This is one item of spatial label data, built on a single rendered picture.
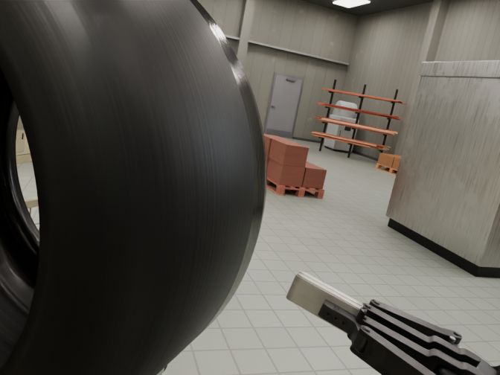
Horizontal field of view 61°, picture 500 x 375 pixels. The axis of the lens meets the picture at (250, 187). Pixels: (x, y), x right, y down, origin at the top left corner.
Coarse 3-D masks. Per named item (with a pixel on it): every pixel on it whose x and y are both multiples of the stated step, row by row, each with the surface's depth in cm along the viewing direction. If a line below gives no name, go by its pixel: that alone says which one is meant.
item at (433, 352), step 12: (360, 312) 39; (372, 324) 39; (348, 336) 40; (384, 336) 38; (396, 336) 38; (408, 348) 38; (420, 348) 38; (420, 360) 37; (432, 360) 37; (444, 360) 37; (456, 360) 37; (456, 372) 36; (468, 372) 36; (480, 372) 36
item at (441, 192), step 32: (448, 64) 464; (480, 64) 423; (448, 96) 463; (480, 96) 423; (416, 128) 506; (448, 128) 458; (480, 128) 419; (416, 160) 500; (448, 160) 453; (480, 160) 415; (416, 192) 494; (448, 192) 449; (480, 192) 411; (416, 224) 489; (448, 224) 444; (480, 224) 407; (448, 256) 445; (480, 256) 403
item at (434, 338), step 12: (372, 312) 41; (384, 312) 42; (384, 324) 41; (396, 324) 40; (408, 336) 40; (420, 336) 40; (432, 336) 40; (432, 348) 39; (444, 348) 39; (456, 348) 39; (468, 360) 38; (480, 360) 38
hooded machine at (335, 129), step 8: (336, 104) 1399; (344, 104) 1372; (352, 104) 1384; (336, 112) 1393; (344, 112) 1368; (352, 112) 1376; (344, 120) 1362; (352, 120) 1369; (328, 128) 1426; (336, 128) 1371; (344, 128) 1369; (344, 136) 1376; (328, 144) 1413; (336, 144) 1376; (344, 144) 1384; (344, 152) 1396
